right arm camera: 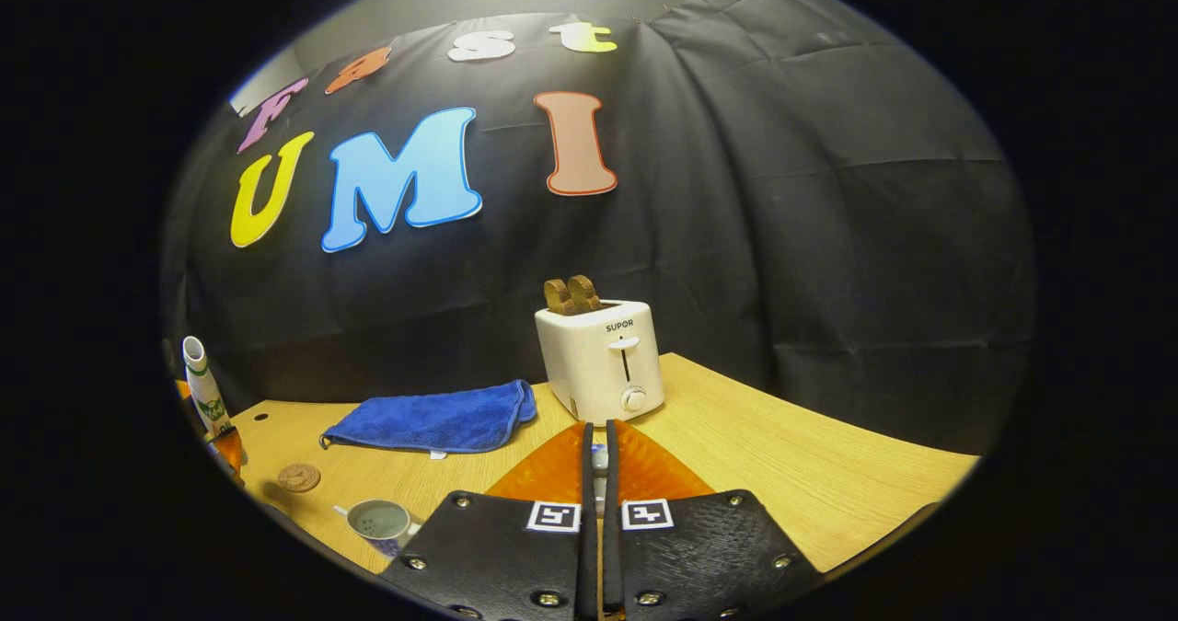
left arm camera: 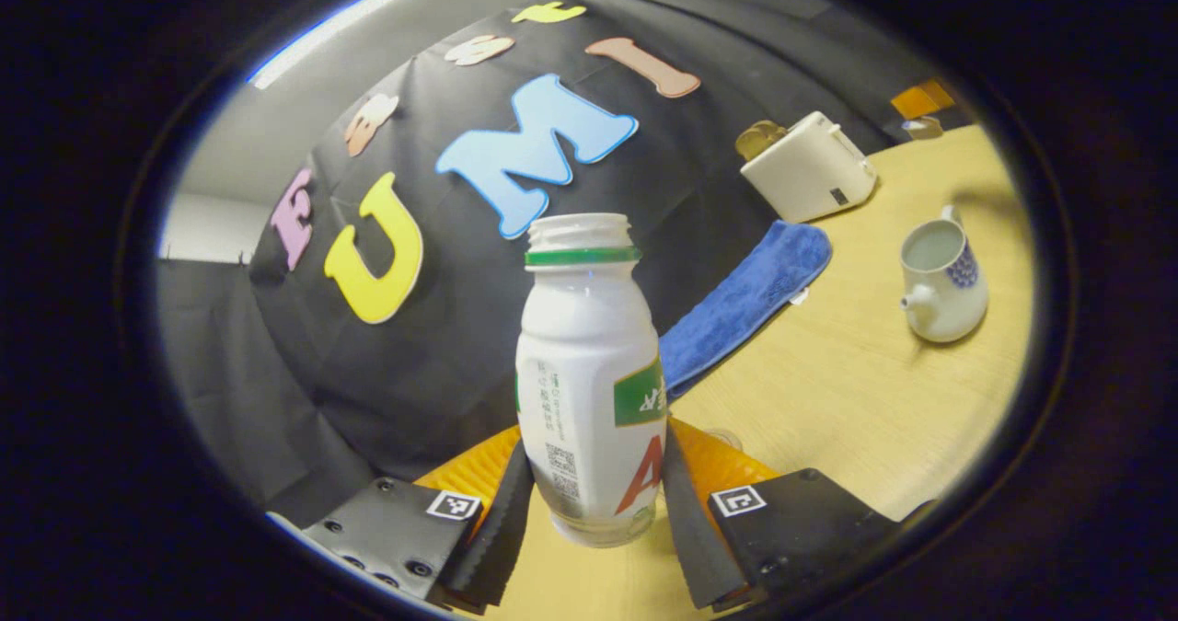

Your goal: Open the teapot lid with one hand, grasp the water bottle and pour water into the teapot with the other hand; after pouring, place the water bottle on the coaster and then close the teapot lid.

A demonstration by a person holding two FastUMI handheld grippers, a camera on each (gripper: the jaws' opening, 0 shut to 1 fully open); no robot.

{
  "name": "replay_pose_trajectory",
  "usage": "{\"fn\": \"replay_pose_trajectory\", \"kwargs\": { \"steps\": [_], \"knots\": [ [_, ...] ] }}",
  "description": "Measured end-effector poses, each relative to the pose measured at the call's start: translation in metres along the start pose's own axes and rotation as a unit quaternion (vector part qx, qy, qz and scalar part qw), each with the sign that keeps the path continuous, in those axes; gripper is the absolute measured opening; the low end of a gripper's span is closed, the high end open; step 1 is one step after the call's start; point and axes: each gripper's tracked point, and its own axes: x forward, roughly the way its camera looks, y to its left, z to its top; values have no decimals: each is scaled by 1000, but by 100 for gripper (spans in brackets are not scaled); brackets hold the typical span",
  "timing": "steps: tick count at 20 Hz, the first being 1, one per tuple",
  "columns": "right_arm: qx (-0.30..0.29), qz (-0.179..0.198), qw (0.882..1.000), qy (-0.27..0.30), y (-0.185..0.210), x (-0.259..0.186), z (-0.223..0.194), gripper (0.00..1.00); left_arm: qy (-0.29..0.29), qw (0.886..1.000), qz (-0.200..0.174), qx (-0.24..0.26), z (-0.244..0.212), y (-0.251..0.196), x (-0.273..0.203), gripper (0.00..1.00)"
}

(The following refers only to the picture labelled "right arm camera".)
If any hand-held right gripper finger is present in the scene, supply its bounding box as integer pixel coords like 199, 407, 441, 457
377, 421, 600, 621
602, 420, 826, 621

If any white green label water bottle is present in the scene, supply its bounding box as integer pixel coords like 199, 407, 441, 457
180, 335, 237, 440

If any white blue patterned teacup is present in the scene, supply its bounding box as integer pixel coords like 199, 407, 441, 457
333, 499, 426, 559

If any white toaster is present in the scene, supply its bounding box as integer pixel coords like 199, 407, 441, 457
535, 299, 665, 427

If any blue towel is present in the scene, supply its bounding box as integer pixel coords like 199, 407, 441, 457
319, 379, 538, 457

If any black backdrop cloth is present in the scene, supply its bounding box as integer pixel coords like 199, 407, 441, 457
161, 0, 1039, 456

